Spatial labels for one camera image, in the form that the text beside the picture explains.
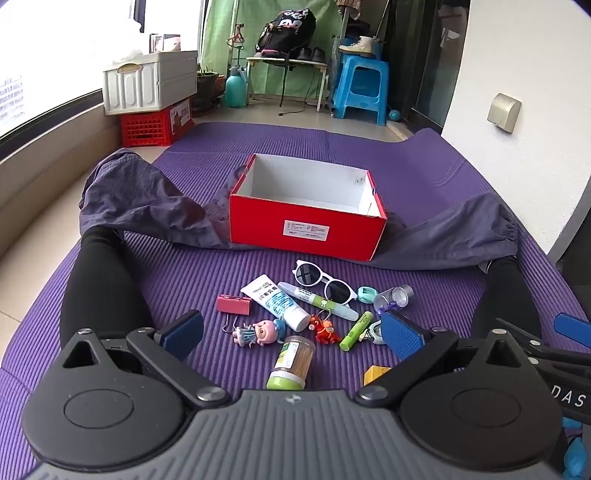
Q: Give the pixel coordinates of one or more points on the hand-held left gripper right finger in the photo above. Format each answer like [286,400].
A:
[401,334]

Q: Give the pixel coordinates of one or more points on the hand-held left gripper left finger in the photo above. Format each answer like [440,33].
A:
[184,330]

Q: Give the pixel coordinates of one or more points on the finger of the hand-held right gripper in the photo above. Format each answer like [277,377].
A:
[575,323]
[531,340]

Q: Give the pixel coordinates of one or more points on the small yellow box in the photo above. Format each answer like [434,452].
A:
[375,374]

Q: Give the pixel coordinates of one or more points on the pink binder clip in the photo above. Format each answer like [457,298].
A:
[233,304]

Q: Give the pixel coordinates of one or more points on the white green glue pen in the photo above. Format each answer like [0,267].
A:
[323,303]

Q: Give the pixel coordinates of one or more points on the white cream tube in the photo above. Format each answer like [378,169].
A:
[274,300]

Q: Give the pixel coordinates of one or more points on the toothpick jar with green lid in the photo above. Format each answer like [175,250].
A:
[291,362]

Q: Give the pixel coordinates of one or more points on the white sunglasses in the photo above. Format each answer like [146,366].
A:
[305,273]

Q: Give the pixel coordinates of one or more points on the red cardboard shoe box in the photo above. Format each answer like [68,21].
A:
[304,217]

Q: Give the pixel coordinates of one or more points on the person's right hand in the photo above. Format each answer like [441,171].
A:
[581,457]

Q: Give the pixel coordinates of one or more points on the small clear jar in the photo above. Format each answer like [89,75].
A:
[392,299]

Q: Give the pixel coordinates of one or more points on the mint green small gadget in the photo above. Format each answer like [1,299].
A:
[368,295]

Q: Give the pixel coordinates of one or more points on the person's right leg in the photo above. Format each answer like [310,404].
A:
[505,295]

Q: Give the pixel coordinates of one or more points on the person's leg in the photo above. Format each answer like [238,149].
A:
[104,286]
[505,295]

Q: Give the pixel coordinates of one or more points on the person's left leg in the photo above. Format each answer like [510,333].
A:
[104,286]

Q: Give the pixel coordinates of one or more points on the person's grey purple garment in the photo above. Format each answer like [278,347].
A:
[138,198]

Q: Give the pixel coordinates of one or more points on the red plastic crate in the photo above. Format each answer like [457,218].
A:
[143,129]

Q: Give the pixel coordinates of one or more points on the purple foam mat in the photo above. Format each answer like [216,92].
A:
[286,138]

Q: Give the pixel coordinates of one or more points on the small blue ball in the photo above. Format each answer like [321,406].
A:
[394,115]

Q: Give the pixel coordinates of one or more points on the dark planter pot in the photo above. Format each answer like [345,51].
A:
[205,90]

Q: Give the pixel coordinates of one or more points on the teal spray bottle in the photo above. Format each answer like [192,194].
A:
[236,90]

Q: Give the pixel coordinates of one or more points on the white plastic storage box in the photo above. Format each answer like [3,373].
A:
[147,83]

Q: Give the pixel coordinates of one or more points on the blue plastic stool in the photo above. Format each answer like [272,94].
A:
[360,78]

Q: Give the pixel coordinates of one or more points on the dark glass door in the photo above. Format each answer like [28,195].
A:
[429,60]

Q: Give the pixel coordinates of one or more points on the small folding table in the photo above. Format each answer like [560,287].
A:
[286,62]

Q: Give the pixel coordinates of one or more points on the small framed picture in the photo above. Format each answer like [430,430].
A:
[165,42]

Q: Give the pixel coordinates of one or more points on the white boot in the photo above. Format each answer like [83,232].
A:
[362,46]

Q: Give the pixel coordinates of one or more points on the black shoe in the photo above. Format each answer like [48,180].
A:
[303,54]
[319,55]

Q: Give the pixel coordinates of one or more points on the thin brown stand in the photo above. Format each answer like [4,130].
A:
[236,37]

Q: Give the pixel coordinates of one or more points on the green curtain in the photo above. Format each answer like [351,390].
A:
[221,27]

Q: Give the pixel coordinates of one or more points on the window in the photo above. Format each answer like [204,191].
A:
[55,46]

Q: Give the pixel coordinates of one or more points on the black backpack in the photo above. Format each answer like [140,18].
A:
[286,30]

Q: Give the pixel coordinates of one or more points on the beige wall outlet cover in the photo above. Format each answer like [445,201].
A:
[504,113]

